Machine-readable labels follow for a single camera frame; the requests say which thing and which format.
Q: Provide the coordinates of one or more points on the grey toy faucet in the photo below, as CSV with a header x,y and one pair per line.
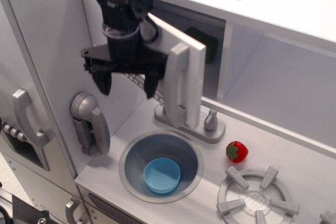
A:
x,y
210,128

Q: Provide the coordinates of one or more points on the grey toy stove burner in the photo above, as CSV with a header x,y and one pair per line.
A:
x,y
255,196

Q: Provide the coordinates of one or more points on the grey lower door handle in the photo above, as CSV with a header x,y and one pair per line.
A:
x,y
70,209

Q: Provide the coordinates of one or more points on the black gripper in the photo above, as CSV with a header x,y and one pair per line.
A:
x,y
130,56

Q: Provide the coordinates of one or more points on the white microwave door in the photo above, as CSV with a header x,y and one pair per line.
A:
x,y
182,84

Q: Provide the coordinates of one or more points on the grey toy telephone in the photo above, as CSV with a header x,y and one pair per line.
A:
x,y
90,125

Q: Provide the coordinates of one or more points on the grey fridge door handle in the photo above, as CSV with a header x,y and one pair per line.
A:
x,y
21,101

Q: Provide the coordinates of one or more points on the round grey sink basin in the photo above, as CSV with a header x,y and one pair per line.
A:
x,y
161,144

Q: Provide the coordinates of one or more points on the red toy strawberry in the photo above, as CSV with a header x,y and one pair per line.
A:
x,y
236,151

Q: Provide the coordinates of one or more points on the blue plastic bowl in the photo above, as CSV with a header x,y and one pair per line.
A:
x,y
162,175

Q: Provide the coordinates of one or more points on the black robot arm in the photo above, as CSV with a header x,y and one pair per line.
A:
x,y
129,32

